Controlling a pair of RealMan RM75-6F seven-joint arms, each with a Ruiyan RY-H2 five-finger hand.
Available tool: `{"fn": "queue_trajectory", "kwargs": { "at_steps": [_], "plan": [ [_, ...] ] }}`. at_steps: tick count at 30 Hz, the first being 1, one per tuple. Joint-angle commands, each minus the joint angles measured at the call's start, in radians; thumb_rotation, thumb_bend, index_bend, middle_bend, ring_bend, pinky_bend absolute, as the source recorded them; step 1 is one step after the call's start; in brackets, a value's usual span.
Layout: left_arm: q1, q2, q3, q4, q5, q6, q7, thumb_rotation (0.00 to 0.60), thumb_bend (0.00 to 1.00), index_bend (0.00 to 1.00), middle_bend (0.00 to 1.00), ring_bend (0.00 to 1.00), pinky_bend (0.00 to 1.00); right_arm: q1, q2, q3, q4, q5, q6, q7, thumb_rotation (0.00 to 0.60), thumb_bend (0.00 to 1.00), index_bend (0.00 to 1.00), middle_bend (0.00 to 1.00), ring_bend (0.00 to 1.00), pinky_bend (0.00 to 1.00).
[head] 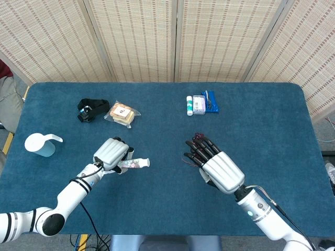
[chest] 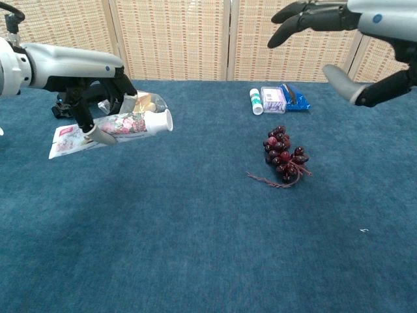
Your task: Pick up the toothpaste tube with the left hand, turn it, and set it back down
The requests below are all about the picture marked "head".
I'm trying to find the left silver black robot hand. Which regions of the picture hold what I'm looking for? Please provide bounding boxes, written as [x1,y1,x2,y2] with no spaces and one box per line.
[93,136,135,175]

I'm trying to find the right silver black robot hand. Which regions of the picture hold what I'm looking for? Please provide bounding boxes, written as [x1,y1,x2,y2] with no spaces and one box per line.
[183,137,245,195]

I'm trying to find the white floral toothpaste tube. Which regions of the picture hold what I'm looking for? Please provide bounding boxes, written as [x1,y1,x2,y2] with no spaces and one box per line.
[117,147,151,173]

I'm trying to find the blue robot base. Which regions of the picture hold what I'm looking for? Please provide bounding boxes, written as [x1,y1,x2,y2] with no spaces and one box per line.
[109,234,223,251]

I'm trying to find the bagged bread slices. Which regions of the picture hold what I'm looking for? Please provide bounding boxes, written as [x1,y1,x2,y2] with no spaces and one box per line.
[103,100,141,129]

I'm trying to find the dark red grape bunch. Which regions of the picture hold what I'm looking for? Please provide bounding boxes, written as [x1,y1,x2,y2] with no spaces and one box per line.
[182,132,210,168]

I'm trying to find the blue felt table cover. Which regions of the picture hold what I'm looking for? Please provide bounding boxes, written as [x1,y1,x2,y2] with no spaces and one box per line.
[0,82,328,237]

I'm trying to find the blue plastic packet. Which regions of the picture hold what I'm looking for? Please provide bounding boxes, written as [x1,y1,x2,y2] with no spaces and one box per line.
[200,90,220,113]

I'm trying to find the clear box with purple contents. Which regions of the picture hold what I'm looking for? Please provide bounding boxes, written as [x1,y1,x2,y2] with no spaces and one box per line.
[192,94,207,115]

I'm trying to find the grey white sneaker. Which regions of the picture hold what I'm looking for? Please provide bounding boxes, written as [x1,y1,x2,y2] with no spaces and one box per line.
[325,162,335,185]

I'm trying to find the bystander in red top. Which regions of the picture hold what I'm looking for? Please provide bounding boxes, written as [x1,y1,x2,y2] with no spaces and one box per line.
[0,59,25,134]

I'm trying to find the woven folding screen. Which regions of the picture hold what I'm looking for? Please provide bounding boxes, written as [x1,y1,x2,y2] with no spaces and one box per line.
[0,0,335,123]

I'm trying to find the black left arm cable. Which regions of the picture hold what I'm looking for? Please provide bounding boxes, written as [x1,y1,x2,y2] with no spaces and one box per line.
[69,162,105,184]

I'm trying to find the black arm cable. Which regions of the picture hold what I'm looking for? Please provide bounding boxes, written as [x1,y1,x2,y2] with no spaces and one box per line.
[69,162,105,184]
[244,185,316,251]

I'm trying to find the black strap brace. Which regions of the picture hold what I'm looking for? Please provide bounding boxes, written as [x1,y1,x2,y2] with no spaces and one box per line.
[76,98,110,123]

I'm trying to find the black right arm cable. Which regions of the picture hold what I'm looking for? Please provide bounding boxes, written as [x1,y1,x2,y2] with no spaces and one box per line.
[244,185,316,251]

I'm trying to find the black floor cables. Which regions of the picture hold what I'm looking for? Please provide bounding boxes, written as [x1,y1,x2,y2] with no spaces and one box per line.
[70,202,112,251]

